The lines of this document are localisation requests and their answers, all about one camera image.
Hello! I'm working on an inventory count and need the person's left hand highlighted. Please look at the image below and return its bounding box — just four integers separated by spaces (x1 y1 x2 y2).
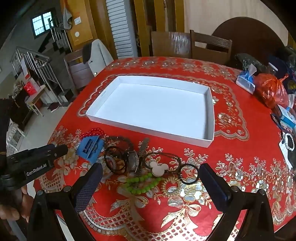
0 185 35 223

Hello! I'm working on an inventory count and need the brown chair with jacket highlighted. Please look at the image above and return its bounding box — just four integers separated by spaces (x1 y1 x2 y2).
64 50 96 91

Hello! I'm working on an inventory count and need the silver wristwatch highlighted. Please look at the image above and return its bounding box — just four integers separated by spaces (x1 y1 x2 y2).
126 137 151 179

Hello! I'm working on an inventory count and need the green bead bracelet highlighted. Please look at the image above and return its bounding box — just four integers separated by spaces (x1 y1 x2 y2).
119 173 162 195

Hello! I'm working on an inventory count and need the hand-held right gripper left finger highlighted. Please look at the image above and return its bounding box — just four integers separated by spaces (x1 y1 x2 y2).
27 163 103 241

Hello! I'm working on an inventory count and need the dark brown round panel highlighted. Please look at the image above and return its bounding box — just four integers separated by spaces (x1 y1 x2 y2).
211 17 287 70

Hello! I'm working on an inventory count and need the metal stair railing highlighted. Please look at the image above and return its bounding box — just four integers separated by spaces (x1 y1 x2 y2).
11 46 65 105

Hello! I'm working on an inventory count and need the blue and white tissue pack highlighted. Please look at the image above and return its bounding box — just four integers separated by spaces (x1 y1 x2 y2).
236 64 256 94

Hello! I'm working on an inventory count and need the small white side table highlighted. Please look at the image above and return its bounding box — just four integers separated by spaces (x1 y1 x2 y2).
25 85 47 116

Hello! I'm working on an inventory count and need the black floral bag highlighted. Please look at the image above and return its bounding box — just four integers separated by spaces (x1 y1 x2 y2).
235 53 269 75

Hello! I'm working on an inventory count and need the gold spiral hair tie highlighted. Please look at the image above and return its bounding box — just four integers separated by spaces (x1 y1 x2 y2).
160 177 183 196

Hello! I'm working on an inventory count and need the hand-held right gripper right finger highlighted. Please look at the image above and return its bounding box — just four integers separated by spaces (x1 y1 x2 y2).
199 163 274 241

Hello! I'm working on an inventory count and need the white shallow cardboard box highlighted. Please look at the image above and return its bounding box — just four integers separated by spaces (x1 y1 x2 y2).
85 75 215 148

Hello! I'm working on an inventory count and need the barred window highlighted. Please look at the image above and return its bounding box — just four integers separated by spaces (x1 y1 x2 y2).
31 13 53 38

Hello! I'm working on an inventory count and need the red floral tablecloth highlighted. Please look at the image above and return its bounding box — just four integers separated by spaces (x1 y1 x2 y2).
33 57 296 241

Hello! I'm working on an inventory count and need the blue plastic hair clip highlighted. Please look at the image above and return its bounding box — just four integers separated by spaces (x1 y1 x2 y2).
77 135 104 164

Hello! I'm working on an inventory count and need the white bead bracelet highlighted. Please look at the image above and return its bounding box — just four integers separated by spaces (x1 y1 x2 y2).
282 133 296 151

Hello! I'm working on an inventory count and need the black twisted cord loop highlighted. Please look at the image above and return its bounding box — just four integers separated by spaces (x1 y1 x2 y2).
148 152 184 174

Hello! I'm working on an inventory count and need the bundle of black hair ties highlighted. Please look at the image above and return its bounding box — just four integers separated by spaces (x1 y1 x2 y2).
104 146 128 175

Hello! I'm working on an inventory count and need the slatted wooden chair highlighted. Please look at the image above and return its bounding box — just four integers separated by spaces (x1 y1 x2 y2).
190 30 233 66

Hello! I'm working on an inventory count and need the black ring hair tie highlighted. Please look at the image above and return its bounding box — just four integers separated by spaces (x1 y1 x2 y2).
179 163 199 185

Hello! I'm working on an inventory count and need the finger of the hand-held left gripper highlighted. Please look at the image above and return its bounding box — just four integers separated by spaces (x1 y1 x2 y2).
46 144 69 161

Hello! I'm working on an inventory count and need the mouse charm hair tie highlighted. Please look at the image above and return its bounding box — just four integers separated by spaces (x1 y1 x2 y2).
150 161 170 178

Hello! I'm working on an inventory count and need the white jacket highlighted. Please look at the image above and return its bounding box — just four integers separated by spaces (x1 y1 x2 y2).
83 39 114 77

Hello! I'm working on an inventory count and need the white slatted shutter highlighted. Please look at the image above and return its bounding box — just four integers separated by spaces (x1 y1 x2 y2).
106 0 139 58

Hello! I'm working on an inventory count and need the red plastic bag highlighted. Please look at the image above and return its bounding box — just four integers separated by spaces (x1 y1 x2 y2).
253 74 290 109

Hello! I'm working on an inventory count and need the plain wooden chair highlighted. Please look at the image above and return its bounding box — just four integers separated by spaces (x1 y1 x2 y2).
151 31 192 59

